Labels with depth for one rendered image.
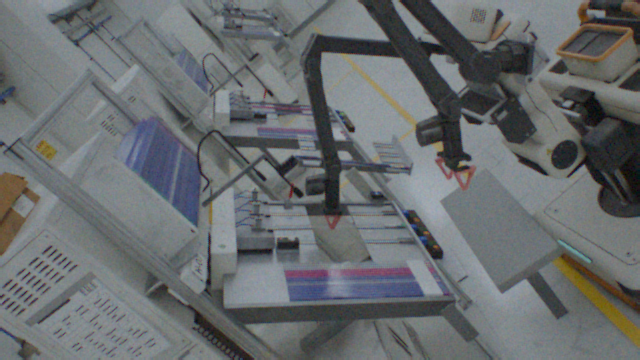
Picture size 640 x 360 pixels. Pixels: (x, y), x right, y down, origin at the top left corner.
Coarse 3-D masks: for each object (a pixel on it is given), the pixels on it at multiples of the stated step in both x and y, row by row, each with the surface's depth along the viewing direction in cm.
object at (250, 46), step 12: (216, 0) 763; (216, 12) 730; (228, 12) 737; (240, 12) 756; (252, 12) 807; (264, 12) 802; (276, 24) 749; (252, 48) 761; (264, 48) 764; (276, 60) 773
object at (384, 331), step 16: (368, 320) 204; (384, 320) 220; (400, 320) 247; (272, 336) 236; (288, 336) 228; (304, 336) 222; (336, 336) 209; (352, 336) 203; (368, 336) 197; (384, 336) 202; (400, 336) 225; (416, 336) 253; (288, 352) 221; (304, 352) 214; (320, 352) 208; (336, 352) 202; (352, 352) 197; (368, 352) 192; (384, 352) 187; (400, 352) 206; (416, 352) 230
